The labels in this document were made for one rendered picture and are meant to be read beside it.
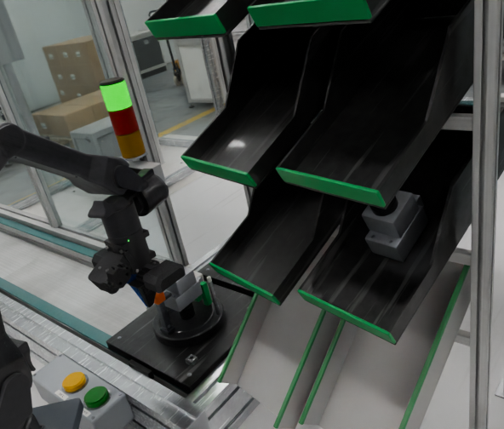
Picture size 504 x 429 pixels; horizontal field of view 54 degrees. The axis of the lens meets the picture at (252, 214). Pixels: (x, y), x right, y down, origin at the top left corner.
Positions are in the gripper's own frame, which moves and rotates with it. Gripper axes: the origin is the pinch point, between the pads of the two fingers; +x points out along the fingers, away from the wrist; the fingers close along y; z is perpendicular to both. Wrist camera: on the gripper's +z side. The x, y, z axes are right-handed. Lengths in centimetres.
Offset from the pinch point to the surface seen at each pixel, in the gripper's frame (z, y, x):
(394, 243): -6.2, 44.5, -16.3
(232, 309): -14.2, 5.1, 12.6
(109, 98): -16.4, -18.1, -29.0
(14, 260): -7, -79, 18
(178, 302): -4.4, 2.2, 5.1
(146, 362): 4.5, 0.6, 12.7
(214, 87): -107, -82, -5
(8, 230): -16, -101, 17
